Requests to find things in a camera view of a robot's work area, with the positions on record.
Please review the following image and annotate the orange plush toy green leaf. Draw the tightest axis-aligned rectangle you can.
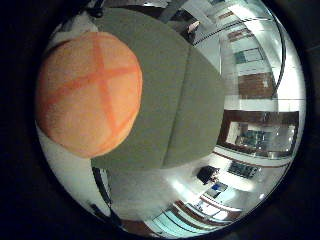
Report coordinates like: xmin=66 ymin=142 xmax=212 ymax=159
xmin=34 ymin=31 xmax=144 ymax=159

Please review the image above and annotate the person in dark sleeve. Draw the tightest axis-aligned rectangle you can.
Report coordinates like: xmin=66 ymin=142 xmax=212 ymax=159
xmin=179 ymin=9 xmax=202 ymax=43

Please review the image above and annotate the thin black cable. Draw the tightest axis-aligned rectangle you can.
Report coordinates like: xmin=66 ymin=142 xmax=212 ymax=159
xmin=193 ymin=16 xmax=288 ymax=99

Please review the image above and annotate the wood framed glass window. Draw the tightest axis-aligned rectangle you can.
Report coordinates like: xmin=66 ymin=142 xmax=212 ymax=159
xmin=216 ymin=109 xmax=300 ymax=159

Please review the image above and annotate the black chair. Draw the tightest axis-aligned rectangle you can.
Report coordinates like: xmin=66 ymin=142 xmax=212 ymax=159
xmin=196 ymin=165 xmax=221 ymax=185

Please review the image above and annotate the black grille panel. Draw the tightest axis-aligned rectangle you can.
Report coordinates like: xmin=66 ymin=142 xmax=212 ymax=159
xmin=227 ymin=160 xmax=259 ymax=180

